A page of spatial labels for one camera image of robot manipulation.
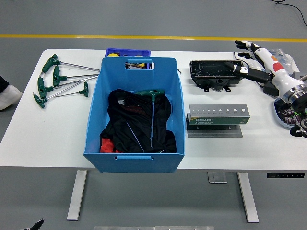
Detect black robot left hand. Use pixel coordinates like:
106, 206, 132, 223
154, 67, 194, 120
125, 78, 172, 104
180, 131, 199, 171
24, 218, 45, 230

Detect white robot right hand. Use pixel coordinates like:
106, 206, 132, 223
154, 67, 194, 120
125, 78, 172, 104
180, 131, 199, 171
224, 40, 306, 96

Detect grey metal hex key stand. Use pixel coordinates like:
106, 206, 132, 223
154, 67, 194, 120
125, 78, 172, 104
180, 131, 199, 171
186, 103, 251, 138

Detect large green T-handle hex key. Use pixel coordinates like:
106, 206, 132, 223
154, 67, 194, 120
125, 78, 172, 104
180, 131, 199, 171
136, 89, 166, 148

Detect small green T-handle hex key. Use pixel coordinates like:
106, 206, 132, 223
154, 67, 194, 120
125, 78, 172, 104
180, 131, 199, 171
125, 120, 145, 153

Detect grey box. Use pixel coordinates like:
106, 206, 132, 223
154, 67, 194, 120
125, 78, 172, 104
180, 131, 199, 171
291, 71, 307, 83

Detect large blue plastic box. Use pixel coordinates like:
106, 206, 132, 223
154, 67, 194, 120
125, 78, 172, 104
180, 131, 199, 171
83, 56, 187, 173

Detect clear plastic parts bags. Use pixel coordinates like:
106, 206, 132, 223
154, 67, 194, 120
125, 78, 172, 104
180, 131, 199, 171
247, 47, 299, 75

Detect black power adapter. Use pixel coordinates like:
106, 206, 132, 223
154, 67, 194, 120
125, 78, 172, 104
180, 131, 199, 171
263, 82, 279, 98

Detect light blue parts dish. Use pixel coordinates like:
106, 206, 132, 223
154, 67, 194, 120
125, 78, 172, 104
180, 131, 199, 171
273, 97, 300, 129

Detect white table leg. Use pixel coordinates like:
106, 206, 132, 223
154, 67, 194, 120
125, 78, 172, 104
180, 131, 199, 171
237, 172, 260, 223
66, 170, 88, 221

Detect black plastic tray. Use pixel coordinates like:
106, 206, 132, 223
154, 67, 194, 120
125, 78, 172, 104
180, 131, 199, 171
189, 59, 244, 93

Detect red cloth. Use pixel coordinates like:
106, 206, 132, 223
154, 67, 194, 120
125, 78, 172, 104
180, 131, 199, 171
100, 138, 119, 153

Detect black table control panel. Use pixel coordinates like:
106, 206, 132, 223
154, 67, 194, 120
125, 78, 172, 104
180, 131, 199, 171
266, 172, 307, 179

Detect grey metal floor plate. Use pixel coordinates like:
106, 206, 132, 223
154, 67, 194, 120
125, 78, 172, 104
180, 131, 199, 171
208, 172, 228, 184

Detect black cloth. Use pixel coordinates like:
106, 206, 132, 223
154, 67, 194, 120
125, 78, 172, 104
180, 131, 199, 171
99, 89, 177, 154

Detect person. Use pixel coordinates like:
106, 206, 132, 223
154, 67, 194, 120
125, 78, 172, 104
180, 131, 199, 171
0, 75, 24, 111

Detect small dark blue bin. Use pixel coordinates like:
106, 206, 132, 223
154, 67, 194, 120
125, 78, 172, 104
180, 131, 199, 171
105, 47, 152, 58

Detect thin black table cable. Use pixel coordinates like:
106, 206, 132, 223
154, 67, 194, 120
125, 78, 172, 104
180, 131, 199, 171
234, 51, 250, 67

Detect black floor cable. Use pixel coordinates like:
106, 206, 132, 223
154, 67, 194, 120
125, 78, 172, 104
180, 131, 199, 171
271, 0, 307, 26

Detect short green T-handle hex key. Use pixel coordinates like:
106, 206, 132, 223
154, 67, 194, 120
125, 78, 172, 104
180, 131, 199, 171
55, 81, 90, 98

